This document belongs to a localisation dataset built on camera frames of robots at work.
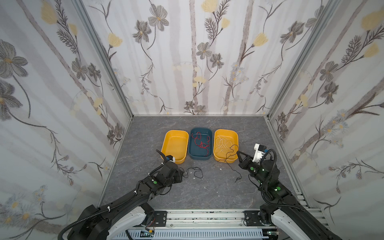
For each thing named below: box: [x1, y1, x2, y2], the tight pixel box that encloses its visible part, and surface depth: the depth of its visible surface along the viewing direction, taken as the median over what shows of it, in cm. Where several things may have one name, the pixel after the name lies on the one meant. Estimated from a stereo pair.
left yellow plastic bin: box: [161, 129, 190, 165], surface depth 104 cm
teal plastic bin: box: [188, 128, 213, 161], surface depth 103 cm
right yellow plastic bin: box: [213, 129, 239, 164], surface depth 103 cm
